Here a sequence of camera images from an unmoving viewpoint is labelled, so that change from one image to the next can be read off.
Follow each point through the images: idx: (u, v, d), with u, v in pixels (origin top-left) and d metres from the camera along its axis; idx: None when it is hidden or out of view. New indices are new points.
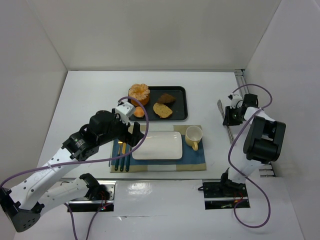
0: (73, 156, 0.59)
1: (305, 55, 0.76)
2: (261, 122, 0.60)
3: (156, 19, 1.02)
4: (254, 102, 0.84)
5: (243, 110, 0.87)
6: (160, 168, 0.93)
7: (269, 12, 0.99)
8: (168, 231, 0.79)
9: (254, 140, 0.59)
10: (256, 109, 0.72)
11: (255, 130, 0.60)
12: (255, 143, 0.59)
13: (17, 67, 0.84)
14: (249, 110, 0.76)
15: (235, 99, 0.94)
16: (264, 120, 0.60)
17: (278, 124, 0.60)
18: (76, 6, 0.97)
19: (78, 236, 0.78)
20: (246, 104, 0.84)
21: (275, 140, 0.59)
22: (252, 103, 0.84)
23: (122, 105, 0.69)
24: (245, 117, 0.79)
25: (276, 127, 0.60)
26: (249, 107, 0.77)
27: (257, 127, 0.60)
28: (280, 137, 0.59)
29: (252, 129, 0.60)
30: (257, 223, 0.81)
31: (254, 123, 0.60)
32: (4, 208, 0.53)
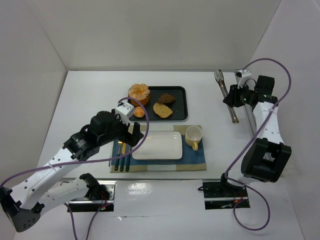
0: (74, 156, 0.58)
1: (306, 55, 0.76)
2: (263, 147, 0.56)
3: (156, 19, 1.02)
4: (269, 87, 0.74)
5: (255, 97, 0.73)
6: (161, 168, 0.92)
7: (269, 12, 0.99)
8: (168, 231, 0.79)
9: (253, 164, 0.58)
10: (266, 114, 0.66)
11: (255, 154, 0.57)
12: (253, 167, 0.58)
13: (17, 67, 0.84)
14: (259, 107, 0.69)
15: (243, 77, 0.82)
16: (266, 144, 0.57)
17: (283, 149, 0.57)
18: (76, 6, 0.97)
19: (78, 236, 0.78)
20: (260, 88, 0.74)
21: (275, 164, 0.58)
22: (266, 89, 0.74)
23: (122, 106, 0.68)
24: (254, 112, 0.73)
25: (280, 151, 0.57)
26: (260, 103, 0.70)
27: (257, 152, 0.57)
28: (282, 162, 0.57)
29: (251, 152, 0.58)
30: (258, 224, 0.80)
31: (254, 146, 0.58)
32: (5, 207, 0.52)
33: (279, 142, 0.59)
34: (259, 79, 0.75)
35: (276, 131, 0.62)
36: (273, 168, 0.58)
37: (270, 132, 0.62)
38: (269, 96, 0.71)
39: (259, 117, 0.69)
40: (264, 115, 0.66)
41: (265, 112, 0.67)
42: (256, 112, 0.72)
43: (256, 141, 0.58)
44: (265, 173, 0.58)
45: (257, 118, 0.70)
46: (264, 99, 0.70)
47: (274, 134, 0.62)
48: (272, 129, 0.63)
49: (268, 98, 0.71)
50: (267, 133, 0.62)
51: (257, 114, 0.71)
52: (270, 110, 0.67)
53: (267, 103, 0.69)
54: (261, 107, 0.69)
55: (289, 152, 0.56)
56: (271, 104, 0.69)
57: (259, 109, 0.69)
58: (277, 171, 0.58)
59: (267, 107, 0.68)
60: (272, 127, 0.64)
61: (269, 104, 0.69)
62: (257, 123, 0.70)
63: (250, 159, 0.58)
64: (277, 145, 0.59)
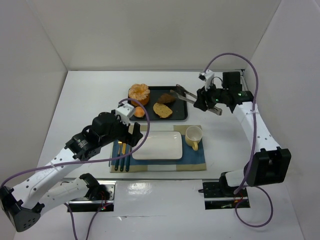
0: (76, 156, 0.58)
1: (306, 55, 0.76)
2: (266, 160, 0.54)
3: (156, 19, 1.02)
4: (238, 83, 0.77)
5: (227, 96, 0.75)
6: (160, 168, 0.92)
7: (269, 12, 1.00)
8: (168, 231, 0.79)
9: (259, 176, 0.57)
10: (251, 120, 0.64)
11: (259, 168, 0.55)
12: (260, 178, 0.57)
13: (17, 66, 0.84)
14: (240, 110, 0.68)
15: (208, 79, 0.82)
16: (267, 157, 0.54)
17: (282, 153, 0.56)
18: (76, 6, 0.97)
19: (78, 236, 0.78)
20: (231, 86, 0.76)
21: (279, 167, 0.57)
22: (236, 84, 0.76)
23: (122, 107, 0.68)
24: (235, 115, 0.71)
25: (280, 154, 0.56)
26: (238, 106, 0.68)
27: (261, 166, 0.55)
28: (284, 165, 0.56)
29: (255, 166, 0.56)
30: (260, 222, 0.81)
31: (256, 162, 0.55)
32: (5, 207, 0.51)
33: (277, 148, 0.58)
34: (227, 77, 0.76)
35: (267, 135, 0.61)
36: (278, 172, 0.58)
37: (264, 139, 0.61)
38: (244, 93, 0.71)
39: (244, 122, 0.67)
40: (249, 119, 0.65)
41: (249, 115, 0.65)
42: (238, 116, 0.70)
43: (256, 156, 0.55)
44: (272, 178, 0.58)
45: (241, 122, 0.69)
46: (241, 99, 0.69)
47: (267, 139, 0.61)
48: (262, 135, 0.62)
49: (242, 95, 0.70)
50: (262, 141, 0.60)
51: (240, 118, 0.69)
52: (252, 112, 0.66)
53: (246, 104, 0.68)
54: (242, 111, 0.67)
55: (288, 152, 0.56)
56: (249, 104, 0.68)
57: (241, 113, 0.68)
58: (282, 172, 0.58)
59: (248, 109, 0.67)
60: (262, 132, 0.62)
61: (249, 105, 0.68)
62: (243, 127, 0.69)
63: (256, 173, 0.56)
64: (275, 150, 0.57)
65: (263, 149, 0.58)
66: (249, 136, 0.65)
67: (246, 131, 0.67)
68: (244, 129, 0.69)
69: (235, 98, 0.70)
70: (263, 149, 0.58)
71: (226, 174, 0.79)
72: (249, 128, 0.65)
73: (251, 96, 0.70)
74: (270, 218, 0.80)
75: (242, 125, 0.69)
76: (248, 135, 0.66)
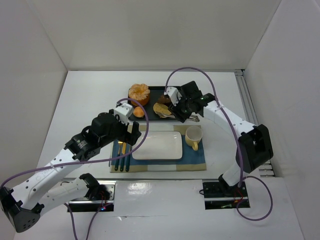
0: (75, 156, 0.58)
1: (306, 55, 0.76)
2: (249, 141, 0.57)
3: (156, 19, 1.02)
4: (197, 89, 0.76)
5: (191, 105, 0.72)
6: (160, 168, 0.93)
7: (269, 12, 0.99)
8: (168, 231, 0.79)
9: (252, 159, 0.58)
10: (220, 112, 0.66)
11: (248, 151, 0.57)
12: (253, 161, 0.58)
13: (17, 67, 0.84)
14: (208, 110, 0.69)
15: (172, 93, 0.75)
16: (249, 138, 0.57)
17: (261, 131, 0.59)
18: (76, 6, 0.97)
19: (78, 236, 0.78)
20: (192, 95, 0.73)
21: (264, 145, 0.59)
22: (195, 92, 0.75)
23: (120, 106, 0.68)
24: (206, 116, 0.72)
25: (259, 132, 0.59)
26: (205, 107, 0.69)
27: (249, 149, 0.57)
28: (267, 139, 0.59)
29: (244, 151, 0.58)
30: (260, 215, 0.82)
31: (242, 147, 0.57)
32: (5, 208, 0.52)
33: (253, 127, 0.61)
34: (185, 89, 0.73)
35: (241, 120, 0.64)
36: (266, 149, 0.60)
37: (239, 124, 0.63)
38: (205, 96, 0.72)
39: (217, 119, 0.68)
40: (220, 114, 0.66)
41: (218, 110, 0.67)
42: (209, 116, 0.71)
43: (240, 141, 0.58)
44: (264, 157, 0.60)
45: (214, 120, 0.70)
46: (206, 103, 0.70)
47: (243, 123, 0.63)
48: (236, 121, 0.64)
49: (205, 99, 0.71)
50: (239, 127, 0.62)
51: (211, 117, 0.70)
52: (219, 107, 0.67)
53: (211, 103, 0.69)
54: (210, 110, 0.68)
55: (264, 127, 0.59)
56: (213, 102, 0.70)
57: (210, 112, 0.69)
58: (269, 148, 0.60)
59: (214, 106, 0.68)
60: (235, 119, 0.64)
61: (214, 103, 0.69)
62: (218, 124, 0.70)
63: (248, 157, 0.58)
64: (253, 130, 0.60)
65: (244, 133, 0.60)
66: (227, 129, 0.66)
67: (222, 126, 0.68)
68: (219, 125, 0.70)
69: (201, 103, 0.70)
70: (244, 133, 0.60)
71: (223, 175, 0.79)
72: (224, 122, 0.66)
73: (211, 96, 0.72)
74: (268, 213, 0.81)
75: (216, 123, 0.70)
76: (226, 128, 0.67)
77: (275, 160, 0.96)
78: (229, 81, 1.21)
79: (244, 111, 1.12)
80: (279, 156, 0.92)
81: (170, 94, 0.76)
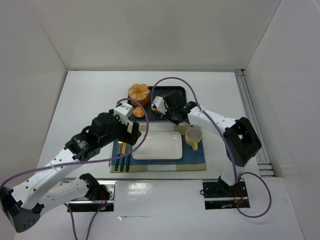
0: (75, 156, 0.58)
1: (306, 55, 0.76)
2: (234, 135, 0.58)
3: (156, 19, 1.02)
4: (181, 98, 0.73)
5: (176, 114, 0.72)
6: (160, 168, 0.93)
7: (269, 12, 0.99)
8: (168, 232, 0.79)
9: (242, 151, 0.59)
10: (202, 114, 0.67)
11: (235, 144, 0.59)
12: (244, 153, 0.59)
13: (17, 67, 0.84)
14: (192, 116, 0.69)
15: (159, 104, 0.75)
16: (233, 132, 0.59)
17: (243, 123, 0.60)
18: (76, 6, 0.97)
19: (78, 236, 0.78)
20: (174, 106, 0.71)
21: (249, 135, 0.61)
22: (179, 101, 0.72)
23: (120, 106, 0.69)
24: (192, 123, 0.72)
25: (242, 124, 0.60)
26: (189, 114, 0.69)
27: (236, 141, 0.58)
28: (250, 129, 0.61)
29: (232, 145, 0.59)
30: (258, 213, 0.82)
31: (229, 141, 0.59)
32: (4, 208, 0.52)
33: (235, 120, 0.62)
34: (167, 100, 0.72)
35: (223, 118, 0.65)
36: (252, 139, 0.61)
37: (222, 121, 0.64)
38: (187, 104, 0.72)
39: (202, 122, 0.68)
40: (203, 117, 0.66)
41: (201, 114, 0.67)
42: (194, 122, 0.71)
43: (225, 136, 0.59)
44: (252, 148, 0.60)
45: (200, 124, 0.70)
46: (186, 111, 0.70)
47: (225, 120, 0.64)
48: (219, 119, 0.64)
49: (188, 106, 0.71)
50: (222, 124, 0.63)
51: (197, 122, 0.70)
52: (201, 110, 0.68)
53: (193, 109, 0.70)
54: (193, 115, 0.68)
55: (245, 119, 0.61)
56: (195, 107, 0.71)
57: (194, 118, 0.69)
58: (255, 138, 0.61)
59: (197, 111, 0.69)
60: (217, 118, 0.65)
61: (196, 108, 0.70)
62: (204, 128, 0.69)
63: (237, 150, 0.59)
64: (236, 123, 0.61)
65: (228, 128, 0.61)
66: (213, 130, 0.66)
67: (208, 129, 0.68)
68: (206, 128, 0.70)
69: (185, 112, 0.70)
70: (228, 128, 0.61)
71: (221, 176, 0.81)
72: (208, 124, 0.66)
73: (194, 103, 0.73)
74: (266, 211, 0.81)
75: (202, 127, 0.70)
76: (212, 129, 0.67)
77: (275, 160, 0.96)
78: (229, 81, 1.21)
79: (244, 111, 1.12)
80: (279, 156, 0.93)
81: (157, 105, 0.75)
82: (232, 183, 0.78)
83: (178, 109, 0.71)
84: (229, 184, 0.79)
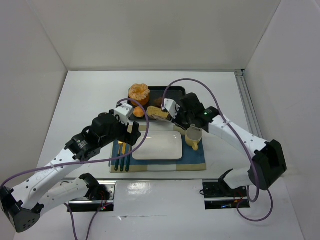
0: (76, 156, 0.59)
1: (306, 55, 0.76)
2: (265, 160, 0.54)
3: (156, 19, 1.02)
4: (198, 101, 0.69)
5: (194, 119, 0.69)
6: (161, 168, 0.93)
7: (269, 12, 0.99)
8: (168, 231, 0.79)
9: (268, 177, 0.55)
10: (228, 129, 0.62)
11: (264, 170, 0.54)
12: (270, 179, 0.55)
13: (17, 67, 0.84)
14: (214, 127, 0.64)
15: (170, 107, 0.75)
16: (264, 157, 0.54)
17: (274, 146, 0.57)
18: (76, 6, 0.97)
19: (78, 236, 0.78)
20: (193, 111, 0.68)
21: (277, 160, 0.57)
22: (197, 105, 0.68)
23: (120, 106, 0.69)
24: (210, 132, 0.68)
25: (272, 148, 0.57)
26: (210, 124, 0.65)
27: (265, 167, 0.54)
28: (280, 154, 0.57)
29: (260, 171, 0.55)
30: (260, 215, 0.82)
31: (258, 166, 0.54)
32: (5, 208, 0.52)
33: (266, 142, 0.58)
34: (185, 102, 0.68)
35: (251, 137, 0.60)
36: (280, 164, 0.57)
37: (250, 141, 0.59)
38: (208, 111, 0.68)
39: (225, 135, 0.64)
40: (228, 130, 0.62)
41: (225, 126, 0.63)
42: (214, 132, 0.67)
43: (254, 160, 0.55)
44: (278, 173, 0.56)
45: (221, 136, 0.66)
46: (208, 120, 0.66)
47: (253, 140, 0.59)
48: (247, 138, 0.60)
49: (209, 114, 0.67)
50: (251, 144, 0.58)
51: (218, 133, 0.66)
52: (226, 123, 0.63)
53: (216, 118, 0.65)
54: (216, 126, 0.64)
55: (276, 143, 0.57)
56: (218, 117, 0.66)
57: (217, 129, 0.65)
58: (283, 163, 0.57)
59: (220, 122, 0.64)
60: (244, 136, 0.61)
61: (219, 118, 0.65)
62: (225, 140, 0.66)
63: (264, 176, 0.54)
64: (266, 145, 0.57)
65: (257, 151, 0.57)
66: (238, 146, 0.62)
67: (231, 143, 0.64)
68: (228, 141, 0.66)
69: (206, 119, 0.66)
70: (257, 150, 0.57)
71: (225, 178, 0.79)
72: (232, 138, 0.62)
73: (215, 110, 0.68)
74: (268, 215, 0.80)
75: (223, 139, 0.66)
76: (236, 145, 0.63)
77: None
78: (229, 81, 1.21)
79: (244, 111, 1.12)
80: None
81: (168, 108, 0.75)
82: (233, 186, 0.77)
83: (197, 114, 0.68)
84: (232, 186, 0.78)
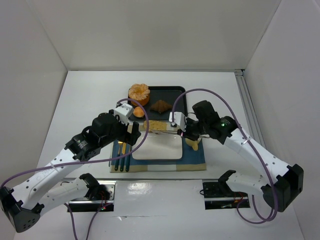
0: (76, 156, 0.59)
1: (306, 55, 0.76)
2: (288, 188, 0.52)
3: (156, 19, 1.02)
4: (213, 110, 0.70)
5: (208, 128, 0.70)
6: (161, 168, 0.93)
7: (269, 12, 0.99)
8: (168, 231, 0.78)
9: (286, 202, 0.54)
10: (250, 147, 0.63)
11: (285, 197, 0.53)
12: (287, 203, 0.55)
13: (17, 66, 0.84)
14: (234, 142, 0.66)
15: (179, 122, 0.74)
16: (287, 183, 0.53)
17: (295, 171, 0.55)
18: (76, 6, 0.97)
19: (78, 236, 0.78)
20: (208, 119, 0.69)
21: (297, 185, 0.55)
22: (212, 115, 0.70)
23: (120, 106, 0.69)
24: (226, 145, 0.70)
25: (294, 173, 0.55)
26: (228, 138, 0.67)
27: (286, 195, 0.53)
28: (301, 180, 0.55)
29: (280, 197, 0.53)
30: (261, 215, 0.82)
31: (278, 192, 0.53)
32: (5, 207, 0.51)
33: (288, 167, 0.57)
34: (198, 110, 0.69)
35: (273, 159, 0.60)
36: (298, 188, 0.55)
37: (272, 164, 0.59)
38: (226, 121, 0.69)
39: (244, 152, 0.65)
40: (248, 148, 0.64)
41: (245, 143, 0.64)
42: (232, 146, 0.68)
43: (275, 186, 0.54)
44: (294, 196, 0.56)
45: (239, 151, 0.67)
46: (226, 131, 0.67)
47: (275, 163, 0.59)
48: (268, 160, 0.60)
49: (226, 125, 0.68)
50: (272, 168, 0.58)
51: (236, 148, 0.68)
52: (246, 139, 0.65)
53: (235, 133, 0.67)
54: (236, 142, 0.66)
55: (298, 167, 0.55)
56: (237, 131, 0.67)
57: (236, 144, 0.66)
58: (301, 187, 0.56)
59: (240, 138, 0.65)
60: (266, 157, 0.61)
61: (238, 133, 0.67)
62: (243, 156, 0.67)
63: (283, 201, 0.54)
64: (288, 170, 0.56)
65: (279, 176, 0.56)
66: (257, 164, 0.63)
67: (249, 160, 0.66)
68: (246, 158, 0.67)
69: (222, 130, 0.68)
70: (279, 176, 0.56)
71: (227, 182, 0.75)
72: (252, 156, 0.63)
73: (232, 121, 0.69)
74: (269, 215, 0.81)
75: (240, 154, 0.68)
76: (255, 164, 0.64)
77: None
78: (229, 81, 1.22)
79: (244, 111, 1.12)
80: (278, 156, 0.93)
81: (178, 122, 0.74)
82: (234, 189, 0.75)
83: (213, 125, 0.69)
84: (233, 189, 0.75)
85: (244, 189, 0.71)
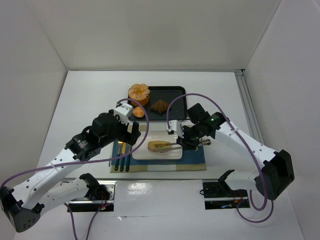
0: (76, 156, 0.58)
1: (306, 55, 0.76)
2: (274, 172, 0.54)
3: (156, 19, 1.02)
4: (204, 110, 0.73)
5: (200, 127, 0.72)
6: (161, 168, 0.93)
7: (269, 12, 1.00)
8: (168, 231, 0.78)
9: (276, 187, 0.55)
10: (237, 137, 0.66)
11: (273, 181, 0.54)
12: (278, 189, 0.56)
13: (18, 66, 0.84)
14: (222, 134, 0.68)
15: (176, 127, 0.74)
16: (274, 168, 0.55)
17: (282, 156, 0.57)
18: (76, 6, 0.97)
19: (78, 236, 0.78)
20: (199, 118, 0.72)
21: (286, 170, 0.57)
22: (202, 114, 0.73)
23: (120, 106, 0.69)
24: (217, 138, 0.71)
25: (281, 158, 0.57)
26: (217, 131, 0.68)
27: (274, 179, 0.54)
28: (289, 165, 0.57)
29: (268, 182, 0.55)
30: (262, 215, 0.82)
31: (266, 178, 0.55)
32: (5, 207, 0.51)
33: (274, 153, 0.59)
34: (191, 111, 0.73)
35: (260, 146, 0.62)
36: (288, 174, 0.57)
37: (259, 150, 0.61)
38: (215, 116, 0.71)
39: (232, 143, 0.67)
40: (236, 138, 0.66)
41: (233, 134, 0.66)
42: (222, 139, 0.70)
43: (263, 171, 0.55)
44: (285, 182, 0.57)
45: (229, 143, 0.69)
46: (215, 126, 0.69)
47: (262, 150, 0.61)
48: (255, 148, 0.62)
49: (215, 119, 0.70)
50: (259, 154, 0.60)
51: (226, 141, 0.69)
52: (234, 130, 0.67)
53: (223, 125, 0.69)
54: (224, 133, 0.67)
55: (285, 153, 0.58)
56: (225, 123, 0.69)
57: (225, 136, 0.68)
58: (291, 173, 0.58)
59: (228, 129, 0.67)
60: (253, 145, 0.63)
61: (227, 126, 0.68)
62: (232, 147, 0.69)
63: (272, 186, 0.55)
64: (275, 156, 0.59)
65: (266, 161, 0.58)
66: (246, 154, 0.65)
67: (239, 151, 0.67)
68: (235, 149, 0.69)
69: (212, 125, 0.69)
70: (266, 161, 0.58)
71: (226, 180, 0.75)
72: (240, 146, 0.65)
73: (221, 116, 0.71)
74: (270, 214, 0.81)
75: (230, 146, 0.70)
76: (244, 153, 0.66)
77: None
78: (229, 81, 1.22)
79: (244, 111, 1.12)
80: None
81: (175, 128, 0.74)
82: (234, 187, 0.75)
83: (203, 121, 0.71)
84: (232, 187, 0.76)
85: (242, 186, 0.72)
